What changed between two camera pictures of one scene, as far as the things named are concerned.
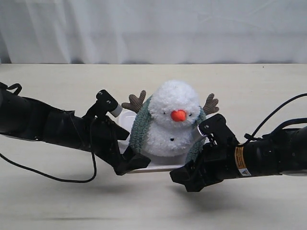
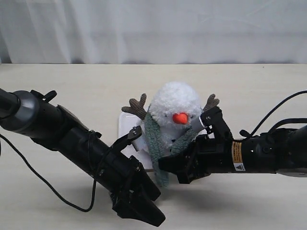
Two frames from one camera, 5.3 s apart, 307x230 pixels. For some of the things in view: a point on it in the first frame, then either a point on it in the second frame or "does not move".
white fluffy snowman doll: x=174 y=108 does not move
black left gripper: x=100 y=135 to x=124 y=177
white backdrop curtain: x=169 y=31 does not move
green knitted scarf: x=136 y=142 to x=153 y=133
